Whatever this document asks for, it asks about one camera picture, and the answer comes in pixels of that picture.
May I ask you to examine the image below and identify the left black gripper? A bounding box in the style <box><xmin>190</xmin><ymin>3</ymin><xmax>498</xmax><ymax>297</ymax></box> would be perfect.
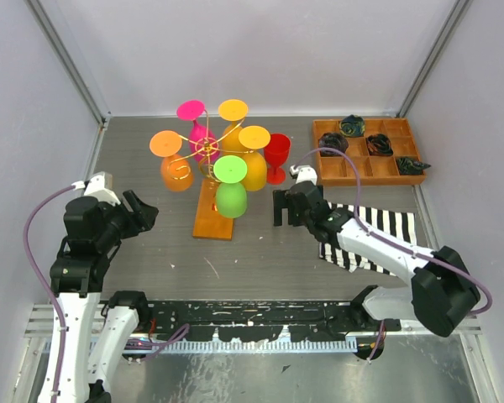
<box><xmin>97</xmin><ymin>188</ymin><xmax>159</xmax><ymax>250</ymax></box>

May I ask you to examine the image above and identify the red plastic wine glass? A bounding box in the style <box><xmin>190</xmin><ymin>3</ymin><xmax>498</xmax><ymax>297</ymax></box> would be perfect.
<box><xmin>264</xmin><ymin>133</ymin><xmax>291</xmax><ymax>185</ymax></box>

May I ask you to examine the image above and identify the green plastic wine glass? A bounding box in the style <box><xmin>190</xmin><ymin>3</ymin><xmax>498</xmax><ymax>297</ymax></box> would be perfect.
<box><xmin>213</xmin><ymin>155</ymin><xmax>248</xmax><ymax>219</ymax></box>

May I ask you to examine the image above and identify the orange plastic wine glass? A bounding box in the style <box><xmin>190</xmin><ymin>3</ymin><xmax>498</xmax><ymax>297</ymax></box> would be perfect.
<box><xmin>149</xmin><ymin>130</ymin><xmax>193</xmax><ymax>192</ymax></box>

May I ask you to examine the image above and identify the gold wire wine glass rack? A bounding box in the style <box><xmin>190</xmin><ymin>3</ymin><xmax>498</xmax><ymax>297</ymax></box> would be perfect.
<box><xmin>182</xmin><ymin>106</ymin><xmax>234</xmax><ymax>241</ymax></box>

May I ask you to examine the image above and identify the yellow wine glass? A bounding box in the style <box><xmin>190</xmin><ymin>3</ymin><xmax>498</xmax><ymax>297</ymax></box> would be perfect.
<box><xmin>218</xmin><ymin>99</ymin><xmax>248</xmax><ymax>155</ymax></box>
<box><xmin>239</xmin><ymin>125</ymin><xmax>270</xmax><ymax>191</ymax></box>

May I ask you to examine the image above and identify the magenta plastic wine glass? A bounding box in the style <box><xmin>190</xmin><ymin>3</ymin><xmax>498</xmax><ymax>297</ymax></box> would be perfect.
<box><xmin>176</xmin><ymin>100</ymin><xmax>220</xmax><ymax>165</ymax></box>

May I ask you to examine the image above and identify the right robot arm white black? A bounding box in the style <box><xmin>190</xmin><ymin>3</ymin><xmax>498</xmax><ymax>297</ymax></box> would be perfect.
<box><xmin>273</xmin><ymin>181</ymin><xmax>480</xmax><ymax>338</ymax></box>

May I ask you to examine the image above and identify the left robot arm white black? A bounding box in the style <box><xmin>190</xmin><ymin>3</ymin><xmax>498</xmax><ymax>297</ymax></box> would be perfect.
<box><xmin>38</xmin><ymin>191</ymin><xmax>158</xmax><ymax>402</ymax></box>

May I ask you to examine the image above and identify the dark rolled tie left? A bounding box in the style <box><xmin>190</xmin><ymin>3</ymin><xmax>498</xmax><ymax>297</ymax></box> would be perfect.
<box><xmin>318</xmin><ymin>132</ymin><xmax>349</xmax><ymax>157</ymax></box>

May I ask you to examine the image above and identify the dark rolled tie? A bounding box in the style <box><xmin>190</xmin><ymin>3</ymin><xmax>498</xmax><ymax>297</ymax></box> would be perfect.
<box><xmin>339</xmin><ymin>114</ymin><xmax>365</xmax><ymax>138</ymax></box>
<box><xmin>366</xmin><ymin>133</ymin><xmax>394</xmax><ymax>157</ymax></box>
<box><xmin>396</xmin><ymin>156</ymin><xmax>432</xmax><ymax>175</ymax></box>
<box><xmin>318</xmin><ymin>132</ymin><xmax>349</xmax><ymax>157</ymax></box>

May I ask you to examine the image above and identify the dark rolled tie top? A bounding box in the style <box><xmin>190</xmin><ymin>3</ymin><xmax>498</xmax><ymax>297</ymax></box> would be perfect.
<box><xmin>339</xmin><ymin>114</ymin><xmax>365</xmax><ymax>138</ymax></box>

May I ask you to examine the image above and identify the dark rolled tie middle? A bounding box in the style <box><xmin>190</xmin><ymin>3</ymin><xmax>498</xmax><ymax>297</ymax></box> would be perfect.
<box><xmin>366</xmin><ymin>133</ymin><xmax>394</xmax><ymax>157</ymax></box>

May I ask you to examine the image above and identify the black white striped cloth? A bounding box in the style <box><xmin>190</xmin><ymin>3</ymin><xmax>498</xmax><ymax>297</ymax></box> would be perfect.
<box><xmin>318</xmin><ymin>207</ymin><xmax>417</xmax><ymax>277</ymax></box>

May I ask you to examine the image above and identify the dark rolled tie right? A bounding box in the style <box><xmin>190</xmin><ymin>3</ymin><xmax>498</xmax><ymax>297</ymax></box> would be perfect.
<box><xmin>396</xmin><ymin>156</ymin><xmax>432</xmax><ymax>175</ymax></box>

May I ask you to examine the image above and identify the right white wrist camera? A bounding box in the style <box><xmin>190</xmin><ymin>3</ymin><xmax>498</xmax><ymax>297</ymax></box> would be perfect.
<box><xmin>289</xmin><ymin>165</ymin><xmax>318</xmax><ymax>185</ymax></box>

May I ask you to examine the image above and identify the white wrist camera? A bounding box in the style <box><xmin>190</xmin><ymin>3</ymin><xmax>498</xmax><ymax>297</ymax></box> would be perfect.
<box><xmin>71</xmin><ymin>171</ymin><xmax>121</xmax><ymax>206</ymax></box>
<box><xmin>289</xmin><ymin>165</ymin><xmax>318</xmax><ymax>185</ymax></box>

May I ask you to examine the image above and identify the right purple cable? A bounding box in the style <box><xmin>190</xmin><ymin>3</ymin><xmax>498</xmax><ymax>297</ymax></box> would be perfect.
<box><xmin>291</xmin><ymin>147</ymin><xmax>495</xmax><ymax>362</ymax></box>

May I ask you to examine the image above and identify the purple cable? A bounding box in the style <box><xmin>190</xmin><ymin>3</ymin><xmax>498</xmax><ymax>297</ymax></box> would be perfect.
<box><xmin>291</xmin><ymin>147</ymin><xmax>495</xmax><ymax>362</ymax></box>
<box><xmin>24</xmin><ymin>184</ymin><xmax>85</xmax><ymax>400</ymax></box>

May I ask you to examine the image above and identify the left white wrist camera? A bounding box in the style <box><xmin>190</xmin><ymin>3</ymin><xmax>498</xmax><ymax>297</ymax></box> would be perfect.
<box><xmin>71</xmin><ymin>171</ymin><xmax>121</xmax><ymax>206</ymax></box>

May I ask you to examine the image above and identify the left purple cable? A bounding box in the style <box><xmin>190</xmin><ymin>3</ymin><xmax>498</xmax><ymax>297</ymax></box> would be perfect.
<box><xmin>24</xmin><ymin>184</ymin><xmax>85</xmax><ymax>400</ymax></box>

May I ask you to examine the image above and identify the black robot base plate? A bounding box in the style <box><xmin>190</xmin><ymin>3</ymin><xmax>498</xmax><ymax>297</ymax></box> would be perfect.
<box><xmin>135</xmin><ymin>300</ymin><xmax>381</xmax><ymax>343</ymax></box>

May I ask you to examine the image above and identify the grey slotted cable duct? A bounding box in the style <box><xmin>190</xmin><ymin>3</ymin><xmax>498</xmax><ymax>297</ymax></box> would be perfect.
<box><xmin>44</xmin><ymin>338</ymin><xmax>358</xmax><ymax>356</ymax></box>

